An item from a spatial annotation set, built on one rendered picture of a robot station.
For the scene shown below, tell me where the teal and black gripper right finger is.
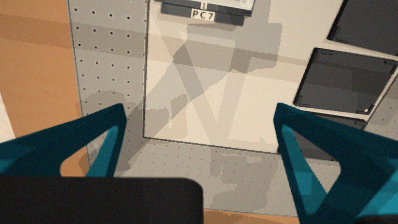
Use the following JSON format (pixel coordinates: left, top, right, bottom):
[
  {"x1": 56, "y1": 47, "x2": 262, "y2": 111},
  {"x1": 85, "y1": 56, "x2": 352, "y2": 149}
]
[{"x1": 273, "y1": 102, "x2": 398, "y2": 224}]

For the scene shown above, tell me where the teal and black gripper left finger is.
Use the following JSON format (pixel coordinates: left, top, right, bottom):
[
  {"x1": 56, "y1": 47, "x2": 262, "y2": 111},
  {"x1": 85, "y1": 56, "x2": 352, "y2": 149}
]
[{"x1": 0, "y1": 103, "x2": 127, "y2": 177}]

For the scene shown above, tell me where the white well plate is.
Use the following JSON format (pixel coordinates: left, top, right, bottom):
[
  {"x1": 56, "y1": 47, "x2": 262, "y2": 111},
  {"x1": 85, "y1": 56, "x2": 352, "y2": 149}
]
[{"x1": 192, "y1": 0, "x2": 254, "y2": 10}]

